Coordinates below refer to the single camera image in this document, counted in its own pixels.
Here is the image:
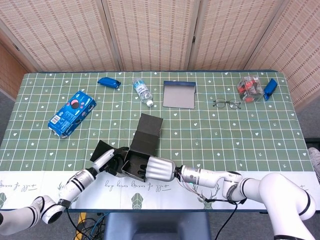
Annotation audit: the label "white sneaker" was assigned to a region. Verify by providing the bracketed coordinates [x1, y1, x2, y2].
[307, 146, 320, 177]

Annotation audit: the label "clear jar with red items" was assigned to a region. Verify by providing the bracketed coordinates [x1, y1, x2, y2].
[236, 76, 265, 103]

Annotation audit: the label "thin black frame eyeglasses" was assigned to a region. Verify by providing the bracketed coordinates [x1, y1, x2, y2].
[212, 98, 243, 110]

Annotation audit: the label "clear plastic water bottle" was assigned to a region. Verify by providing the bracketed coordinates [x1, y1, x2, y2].
[132, 77, 154, 107]

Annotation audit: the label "woven bamboo screen panel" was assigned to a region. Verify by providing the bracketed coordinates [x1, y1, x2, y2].
[188, 0, 292, 71]
[0, 0, 120, 73]
[246, 0, 320, 108]
[101, 0, 201, 72]

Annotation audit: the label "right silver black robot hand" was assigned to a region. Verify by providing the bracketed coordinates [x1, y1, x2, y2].
[138, 156, 177, 182]

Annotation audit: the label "blue foil snack packet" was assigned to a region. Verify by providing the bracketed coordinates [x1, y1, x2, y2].
[97, 77, 122, 89]
[262, 78, 278, 101]

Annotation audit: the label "black foldable paper box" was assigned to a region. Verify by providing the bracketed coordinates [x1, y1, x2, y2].
[89, 112, 164, 183]

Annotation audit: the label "blue floor cable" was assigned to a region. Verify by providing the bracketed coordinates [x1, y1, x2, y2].
[88, 212, 107, 240]

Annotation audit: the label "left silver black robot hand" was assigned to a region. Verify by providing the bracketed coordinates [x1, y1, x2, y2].
[91, 146, 131, 177]

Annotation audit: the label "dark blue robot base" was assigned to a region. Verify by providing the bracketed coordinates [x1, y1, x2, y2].
[103, 211, 211, 240]

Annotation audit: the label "black floor cable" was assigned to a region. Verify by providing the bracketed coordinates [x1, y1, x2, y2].
[66, 209, 106, 240]

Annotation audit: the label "green checked tablecloth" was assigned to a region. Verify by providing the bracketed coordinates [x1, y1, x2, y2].
[0, 70, 316, 211]

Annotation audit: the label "blue cookie package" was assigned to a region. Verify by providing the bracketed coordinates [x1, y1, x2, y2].
[48, 90, 97, 139]

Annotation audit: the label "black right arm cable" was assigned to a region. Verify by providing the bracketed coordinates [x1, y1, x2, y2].
[197, 189, 247, 240]

